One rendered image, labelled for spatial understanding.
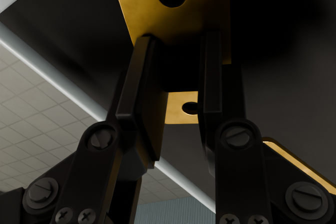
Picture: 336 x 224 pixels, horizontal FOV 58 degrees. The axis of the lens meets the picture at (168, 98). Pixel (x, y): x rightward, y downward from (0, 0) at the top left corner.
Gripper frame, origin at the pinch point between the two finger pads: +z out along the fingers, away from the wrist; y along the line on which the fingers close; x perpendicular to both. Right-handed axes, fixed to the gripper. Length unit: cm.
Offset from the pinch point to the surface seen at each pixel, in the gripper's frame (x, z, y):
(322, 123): -5.2, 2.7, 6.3
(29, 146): -187, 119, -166
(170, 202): -286, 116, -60
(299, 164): -8.8, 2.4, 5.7
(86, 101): -2.6, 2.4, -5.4
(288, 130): -5.8, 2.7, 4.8
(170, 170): -9.6, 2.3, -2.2
